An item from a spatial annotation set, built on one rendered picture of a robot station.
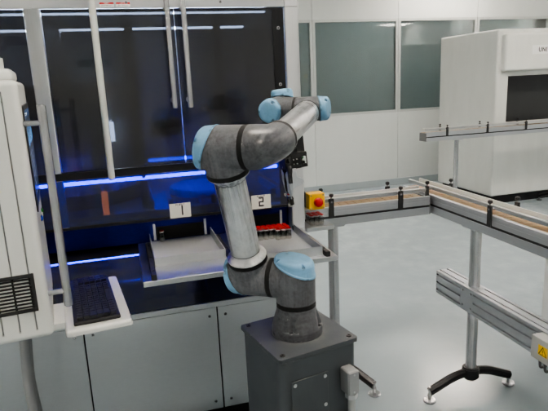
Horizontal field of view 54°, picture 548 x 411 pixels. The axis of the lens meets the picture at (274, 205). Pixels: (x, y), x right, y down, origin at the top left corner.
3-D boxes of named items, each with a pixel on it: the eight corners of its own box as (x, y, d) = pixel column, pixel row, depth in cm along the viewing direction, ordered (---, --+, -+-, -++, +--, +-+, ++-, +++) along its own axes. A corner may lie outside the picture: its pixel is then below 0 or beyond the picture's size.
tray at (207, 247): (149, 241, 226) (148, 233, 225) (210, 234, 233) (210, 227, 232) (155, 267, 194) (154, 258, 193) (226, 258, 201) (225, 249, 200)
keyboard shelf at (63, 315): (39, 294, 201) (38, 288, 200) (117, 280, 211) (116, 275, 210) (37, 346, 160) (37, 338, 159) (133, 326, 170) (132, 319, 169)
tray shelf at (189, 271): (138, 247, 225) (137, 243, 225) (297, 228, 243) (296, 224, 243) (143, 287, 180) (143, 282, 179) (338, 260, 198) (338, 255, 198)
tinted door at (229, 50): (186, 162, 217) (173, 8, 204) (288, 153, 228) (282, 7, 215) (186, 162, 216) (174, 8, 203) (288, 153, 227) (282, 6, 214)
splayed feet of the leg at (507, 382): (419, 398, 258) (419, 371, 255) (507, 378, 271) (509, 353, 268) (428, 407, 251) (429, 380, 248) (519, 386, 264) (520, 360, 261)
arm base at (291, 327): (333, 334, 156) (332, 302, 154) (287, 347, 150) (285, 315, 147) (306, 315, 169) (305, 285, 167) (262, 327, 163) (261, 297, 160)
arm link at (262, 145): (281, 130, 125) (330, 86, 167) (238, 131, 129) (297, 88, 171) (286, 177, 130) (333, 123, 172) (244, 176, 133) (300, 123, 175)
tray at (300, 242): (235, 239, 224) (234, 231, 223) (294, 232, 231) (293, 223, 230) (254, 264, 192) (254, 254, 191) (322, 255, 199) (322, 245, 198)
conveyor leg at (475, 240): (456, 375, 262) (461, 223, 245) (472, 372, 265) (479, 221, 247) (467, 385, 254) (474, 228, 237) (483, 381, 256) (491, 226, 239)
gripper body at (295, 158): (308, 168, 184) (304, 133, 181) (285, 172, 182) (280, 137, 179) (300, 165, 192) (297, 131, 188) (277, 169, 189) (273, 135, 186)
